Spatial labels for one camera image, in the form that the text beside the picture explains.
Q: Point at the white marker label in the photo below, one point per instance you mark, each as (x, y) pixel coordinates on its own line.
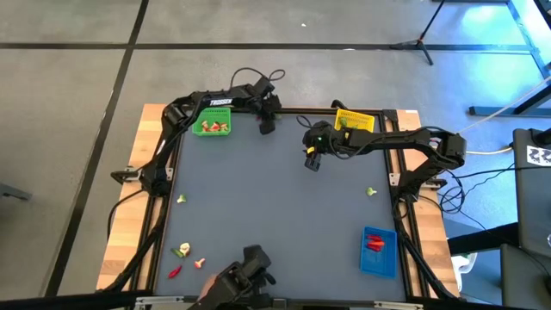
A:
(540, 156)

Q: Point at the grey floor object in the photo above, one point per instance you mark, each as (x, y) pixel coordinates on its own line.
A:
(13, 192)

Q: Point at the blue plastic tray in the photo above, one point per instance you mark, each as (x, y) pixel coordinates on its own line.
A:
(381, 262)

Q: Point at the black tripod stand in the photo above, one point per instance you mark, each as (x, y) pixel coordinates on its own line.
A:
(419, 43)

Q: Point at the black metal stand frame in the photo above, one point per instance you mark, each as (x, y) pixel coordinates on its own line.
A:
(532, 44)

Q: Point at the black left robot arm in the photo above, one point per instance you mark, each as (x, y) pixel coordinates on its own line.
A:
(221, 102)

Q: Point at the black equipment case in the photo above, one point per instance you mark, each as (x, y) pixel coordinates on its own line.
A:
(534, 202)

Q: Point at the orange chili pepper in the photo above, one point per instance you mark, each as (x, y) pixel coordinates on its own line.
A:
(376, 243)

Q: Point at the light green round fruit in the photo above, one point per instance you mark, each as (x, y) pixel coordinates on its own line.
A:
(371, 191)

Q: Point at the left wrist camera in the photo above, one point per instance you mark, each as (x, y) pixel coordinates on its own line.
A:
(263, 86)

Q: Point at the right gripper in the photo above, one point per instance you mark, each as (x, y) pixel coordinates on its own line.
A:
(327, 144)

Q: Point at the white plastic object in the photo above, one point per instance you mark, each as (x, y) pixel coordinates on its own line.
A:
(465, 264)

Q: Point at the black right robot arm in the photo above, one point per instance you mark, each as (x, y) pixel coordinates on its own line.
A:
(387, 140)

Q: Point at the green chili pepper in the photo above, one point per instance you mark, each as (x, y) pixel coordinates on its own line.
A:
(176, 252)

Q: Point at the black beam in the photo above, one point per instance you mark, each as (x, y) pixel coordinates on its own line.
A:
(482, 239)

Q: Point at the silver mounting bracket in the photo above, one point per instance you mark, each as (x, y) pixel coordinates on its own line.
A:
(159, 300)
(398, 305)

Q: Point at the black box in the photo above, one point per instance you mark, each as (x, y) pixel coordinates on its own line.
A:
(525, 280)

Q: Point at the white metal plate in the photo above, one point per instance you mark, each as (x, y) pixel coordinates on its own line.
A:
(394, 179)

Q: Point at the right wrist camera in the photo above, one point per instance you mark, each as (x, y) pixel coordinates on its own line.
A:
(322, 127)

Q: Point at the black table clamp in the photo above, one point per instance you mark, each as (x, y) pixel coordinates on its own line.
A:
(338, 103)

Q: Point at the black front crossbar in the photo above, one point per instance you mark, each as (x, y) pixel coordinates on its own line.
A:
(64, 303)

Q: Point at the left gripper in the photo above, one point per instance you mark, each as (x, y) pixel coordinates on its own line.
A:
(270, 107)

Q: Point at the black corner bracket plate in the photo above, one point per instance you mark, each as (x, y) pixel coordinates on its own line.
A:
(390, 116)

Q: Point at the black handheld device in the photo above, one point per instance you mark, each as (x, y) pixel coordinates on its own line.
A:
(241, 275)

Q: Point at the pale green mushroom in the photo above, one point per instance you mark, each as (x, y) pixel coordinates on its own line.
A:
(181, 198)

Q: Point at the grey table mat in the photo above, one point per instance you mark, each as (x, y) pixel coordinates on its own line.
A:
(258, 194)

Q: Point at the brown cap mushroom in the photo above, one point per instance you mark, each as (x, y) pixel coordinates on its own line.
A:
(224, 126)

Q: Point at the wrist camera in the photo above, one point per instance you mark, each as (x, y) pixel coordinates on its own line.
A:
(322, 127)
(263, 86)

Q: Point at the green plastic basket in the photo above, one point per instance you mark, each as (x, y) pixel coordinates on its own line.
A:
(215, 113)

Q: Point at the yellow plastic basket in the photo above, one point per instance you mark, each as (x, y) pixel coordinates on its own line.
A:
(363, 120)

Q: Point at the orange cap mushroom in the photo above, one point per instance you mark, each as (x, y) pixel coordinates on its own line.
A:
(199, 262)

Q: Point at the black aluminium table frame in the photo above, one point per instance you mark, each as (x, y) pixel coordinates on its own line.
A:
(301, 109)

